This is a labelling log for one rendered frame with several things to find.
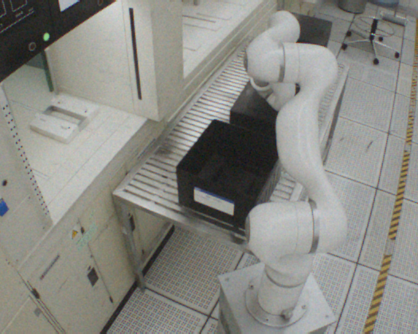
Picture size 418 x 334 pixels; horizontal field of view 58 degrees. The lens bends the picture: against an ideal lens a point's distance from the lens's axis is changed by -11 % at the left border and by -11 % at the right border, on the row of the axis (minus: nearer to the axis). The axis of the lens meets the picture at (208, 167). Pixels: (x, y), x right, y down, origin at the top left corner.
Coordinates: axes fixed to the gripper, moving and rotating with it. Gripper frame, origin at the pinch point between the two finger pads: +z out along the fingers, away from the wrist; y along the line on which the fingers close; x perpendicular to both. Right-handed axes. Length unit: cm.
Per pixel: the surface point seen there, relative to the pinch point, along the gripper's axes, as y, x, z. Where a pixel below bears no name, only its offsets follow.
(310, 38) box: -6.5, -33.0, 15.0
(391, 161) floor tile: -71, 1, 124
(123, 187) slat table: 37, 49, -32
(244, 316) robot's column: -20, 70, -52
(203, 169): 14.1, 35.4, -18.9
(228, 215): -3, 46, -35
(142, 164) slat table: 36, 40, -23
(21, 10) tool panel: 42, 8, -100
